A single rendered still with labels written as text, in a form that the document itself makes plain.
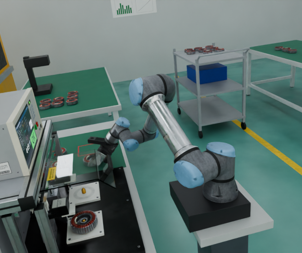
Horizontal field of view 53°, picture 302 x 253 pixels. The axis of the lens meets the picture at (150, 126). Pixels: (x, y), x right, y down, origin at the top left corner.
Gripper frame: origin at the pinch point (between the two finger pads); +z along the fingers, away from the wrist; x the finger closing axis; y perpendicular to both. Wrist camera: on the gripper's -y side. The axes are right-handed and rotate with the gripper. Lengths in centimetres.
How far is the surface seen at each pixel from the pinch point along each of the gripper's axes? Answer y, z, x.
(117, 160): 12.9, -8.6, 2.7
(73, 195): 3.1, -3.4, -36.0
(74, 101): -48, 37, 109
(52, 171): -9, -30, -59
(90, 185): 7.5, -7.5, -27.8
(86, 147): -8.2, 9.1, 19.4
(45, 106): -67, 53, 97
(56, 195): -3.5, -3.1, -41.9
